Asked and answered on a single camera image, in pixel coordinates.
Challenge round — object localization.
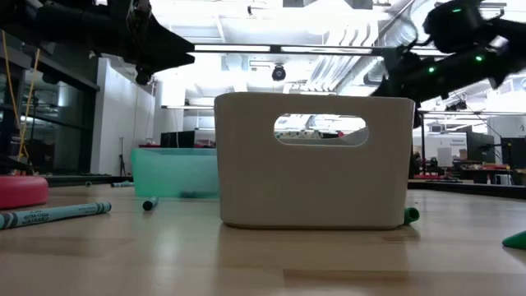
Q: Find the cluttered background workbench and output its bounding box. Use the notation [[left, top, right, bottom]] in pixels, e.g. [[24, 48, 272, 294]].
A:
[[410, 151, 526, 187]]

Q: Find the black ceiling spotlight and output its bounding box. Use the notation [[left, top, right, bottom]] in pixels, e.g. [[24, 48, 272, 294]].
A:
[[445, 99, 468, 113]]

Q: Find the black computer monitor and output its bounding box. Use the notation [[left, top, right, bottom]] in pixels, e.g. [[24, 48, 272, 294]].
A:
[[465, 131, 496, 164], [500, 136, 526, 170]]

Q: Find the light blue crayon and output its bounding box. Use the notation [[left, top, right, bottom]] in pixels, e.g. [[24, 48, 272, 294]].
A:
[[0, 201, 113, 231]]

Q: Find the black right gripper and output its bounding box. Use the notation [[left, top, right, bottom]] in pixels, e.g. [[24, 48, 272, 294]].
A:
[[370, 44, 453, 104]]

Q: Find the white box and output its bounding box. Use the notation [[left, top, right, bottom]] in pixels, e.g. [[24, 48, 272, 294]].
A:
[[436, 146, 454, 168]]

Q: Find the yellow cable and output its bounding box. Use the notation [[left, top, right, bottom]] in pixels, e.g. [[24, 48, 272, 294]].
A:
[[0, 28, 41, 162]]

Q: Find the black background box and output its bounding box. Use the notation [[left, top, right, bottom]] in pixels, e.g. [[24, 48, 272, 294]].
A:
[[159, 130, 196, 149]]

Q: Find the white sign board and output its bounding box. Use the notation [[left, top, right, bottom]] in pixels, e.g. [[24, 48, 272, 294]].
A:
[[425, 132, 468, 157]]

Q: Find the black background stand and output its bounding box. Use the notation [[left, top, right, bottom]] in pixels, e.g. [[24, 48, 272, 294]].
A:
[[414, 109, 431, 173]]

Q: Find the green plastic bin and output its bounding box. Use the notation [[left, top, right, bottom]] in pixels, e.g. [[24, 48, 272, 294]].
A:
[[131, 147, 220, 200]]

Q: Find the grey plastic bin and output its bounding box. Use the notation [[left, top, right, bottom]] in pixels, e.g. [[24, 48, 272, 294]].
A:
[[213, 91, 417, 230]]

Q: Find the black tripod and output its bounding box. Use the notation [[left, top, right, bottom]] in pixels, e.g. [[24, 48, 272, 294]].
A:
[[118, 137, 128, 177]]

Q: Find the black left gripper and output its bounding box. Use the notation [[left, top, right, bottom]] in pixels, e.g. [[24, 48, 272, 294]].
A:
[[92, 0, 196, 76]]

